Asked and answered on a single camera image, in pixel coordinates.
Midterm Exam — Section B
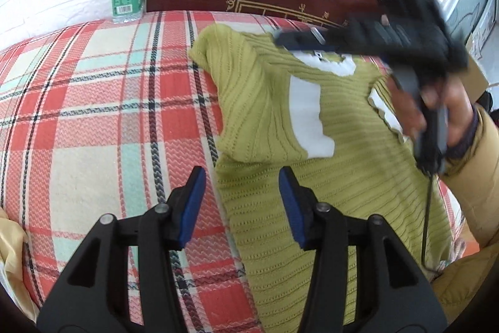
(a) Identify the green knit sweater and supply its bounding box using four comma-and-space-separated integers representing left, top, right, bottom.
188, 23, 464, 333

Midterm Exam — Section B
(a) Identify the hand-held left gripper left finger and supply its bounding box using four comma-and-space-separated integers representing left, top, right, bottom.
37, 166, 207, 333

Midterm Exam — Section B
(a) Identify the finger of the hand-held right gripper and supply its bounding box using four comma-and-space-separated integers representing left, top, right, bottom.
273, 27, 349, 55

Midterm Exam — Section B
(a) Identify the grey panel with cartoon drawing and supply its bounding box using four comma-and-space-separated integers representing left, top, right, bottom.
444, 0, 497, 45

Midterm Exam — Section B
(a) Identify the pale yellow cloth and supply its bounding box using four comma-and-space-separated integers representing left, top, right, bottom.
0, 206, 40, 318

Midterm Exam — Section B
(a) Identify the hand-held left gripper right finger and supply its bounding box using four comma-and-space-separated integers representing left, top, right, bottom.
278, 166, 449, 333

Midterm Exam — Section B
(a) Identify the person's right forearm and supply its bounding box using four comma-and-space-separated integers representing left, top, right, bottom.
438, 105, 499, 252

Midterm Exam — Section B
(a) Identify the closed cardboard box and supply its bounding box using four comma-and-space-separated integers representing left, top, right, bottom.
464, 31, 490, 92

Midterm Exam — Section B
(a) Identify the person's right hand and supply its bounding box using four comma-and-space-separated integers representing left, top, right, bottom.
390, 76, 478, 149

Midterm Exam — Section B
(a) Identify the red plaid blanket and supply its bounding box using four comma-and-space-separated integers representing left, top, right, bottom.
0, 10, 466, 333

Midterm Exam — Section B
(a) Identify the person's tan jacket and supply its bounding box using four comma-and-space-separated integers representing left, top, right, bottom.
429, 245, 499, 324

